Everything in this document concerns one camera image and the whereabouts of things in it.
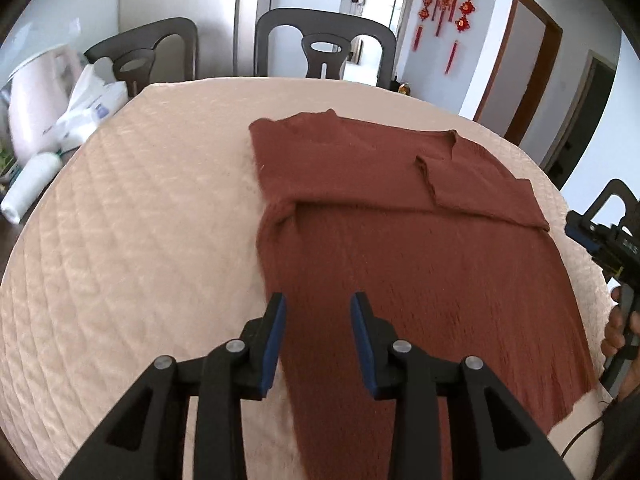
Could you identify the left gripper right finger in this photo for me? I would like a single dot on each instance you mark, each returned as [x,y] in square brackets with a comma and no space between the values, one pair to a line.
[491,434]

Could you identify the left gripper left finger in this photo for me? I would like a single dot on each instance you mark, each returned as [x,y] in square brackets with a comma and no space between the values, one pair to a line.
[143,436]

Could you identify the rust red knit sweater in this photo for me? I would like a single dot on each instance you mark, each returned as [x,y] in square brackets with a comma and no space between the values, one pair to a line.
[448,246]

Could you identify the person's right hand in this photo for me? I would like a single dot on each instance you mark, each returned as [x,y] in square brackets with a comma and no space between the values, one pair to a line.
[614,339]

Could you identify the peach quilted table cover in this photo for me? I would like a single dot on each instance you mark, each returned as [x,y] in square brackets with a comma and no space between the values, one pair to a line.
[144,245]

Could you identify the brown wooden door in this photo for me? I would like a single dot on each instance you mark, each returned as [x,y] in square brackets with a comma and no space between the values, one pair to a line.
[525,60]

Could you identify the white paper roll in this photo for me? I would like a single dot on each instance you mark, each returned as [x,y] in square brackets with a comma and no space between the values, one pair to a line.
[35,176]

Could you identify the red Chinese knot decoration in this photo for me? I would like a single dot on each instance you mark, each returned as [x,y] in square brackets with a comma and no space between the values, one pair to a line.
[438,14]

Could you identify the white plastic bag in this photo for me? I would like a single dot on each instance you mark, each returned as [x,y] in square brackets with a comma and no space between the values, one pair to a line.
[92,101]

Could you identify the pink electric kettle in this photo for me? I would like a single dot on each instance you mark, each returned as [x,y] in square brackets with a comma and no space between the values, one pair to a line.
[40,89]

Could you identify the dark chair centre back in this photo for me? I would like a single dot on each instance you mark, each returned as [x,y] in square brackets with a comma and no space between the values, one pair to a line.
[326,41]

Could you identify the dark chair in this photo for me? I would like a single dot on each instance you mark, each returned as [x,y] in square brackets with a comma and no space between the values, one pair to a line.
[326,41]
[133,53]

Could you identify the dark chair left back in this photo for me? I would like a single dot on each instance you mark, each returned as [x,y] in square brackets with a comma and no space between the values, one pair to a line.
[133,53]

